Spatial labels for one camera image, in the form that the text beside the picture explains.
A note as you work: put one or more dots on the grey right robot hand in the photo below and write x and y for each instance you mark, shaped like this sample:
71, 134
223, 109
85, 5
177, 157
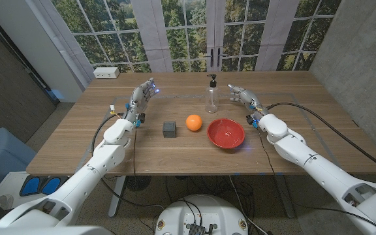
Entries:
248, 98

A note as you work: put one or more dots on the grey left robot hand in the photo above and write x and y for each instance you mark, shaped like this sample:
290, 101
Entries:
140, 96

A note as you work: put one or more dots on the clear dispenser bottle black pump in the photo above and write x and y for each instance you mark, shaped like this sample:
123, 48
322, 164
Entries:
211, 98

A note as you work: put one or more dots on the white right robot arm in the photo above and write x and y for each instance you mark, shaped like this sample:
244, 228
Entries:
322, 169

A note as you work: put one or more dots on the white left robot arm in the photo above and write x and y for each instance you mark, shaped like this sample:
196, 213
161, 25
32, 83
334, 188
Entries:
87, 171

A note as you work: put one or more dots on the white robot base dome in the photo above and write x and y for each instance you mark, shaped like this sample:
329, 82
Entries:
201, 212

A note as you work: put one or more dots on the red bowl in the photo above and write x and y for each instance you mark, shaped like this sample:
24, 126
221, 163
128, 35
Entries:
226, 134

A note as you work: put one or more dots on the dark grey block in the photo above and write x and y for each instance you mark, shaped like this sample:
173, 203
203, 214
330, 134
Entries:
169, 129

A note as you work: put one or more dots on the wooden panel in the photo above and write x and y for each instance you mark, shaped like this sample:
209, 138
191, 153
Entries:
181, 96

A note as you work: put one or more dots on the white power strip box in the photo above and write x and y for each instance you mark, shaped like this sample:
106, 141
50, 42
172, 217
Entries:
106, 72

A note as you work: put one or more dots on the orange fruit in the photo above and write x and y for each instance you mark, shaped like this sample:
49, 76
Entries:
194, 123

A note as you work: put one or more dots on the printed window backdrop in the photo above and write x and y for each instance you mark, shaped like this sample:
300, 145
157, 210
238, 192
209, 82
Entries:
188, 32

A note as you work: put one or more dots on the black floor fan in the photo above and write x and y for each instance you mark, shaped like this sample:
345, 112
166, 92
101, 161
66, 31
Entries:
139, 182

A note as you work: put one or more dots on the white table leg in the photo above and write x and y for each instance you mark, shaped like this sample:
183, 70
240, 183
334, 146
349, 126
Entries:
116, 196

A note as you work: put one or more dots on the grey table leg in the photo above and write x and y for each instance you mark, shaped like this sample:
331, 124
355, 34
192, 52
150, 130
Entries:
284, 196

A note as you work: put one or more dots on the blue foot pedal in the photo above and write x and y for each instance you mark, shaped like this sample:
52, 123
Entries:
51, 184
30, 186

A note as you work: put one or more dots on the blue grey bin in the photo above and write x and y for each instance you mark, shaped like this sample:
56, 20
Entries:
2, 153

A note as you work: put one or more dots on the white pedal platform box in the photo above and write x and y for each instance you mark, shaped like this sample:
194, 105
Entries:
8, 189

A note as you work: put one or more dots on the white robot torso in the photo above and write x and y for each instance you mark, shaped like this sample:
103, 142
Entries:
44, 231

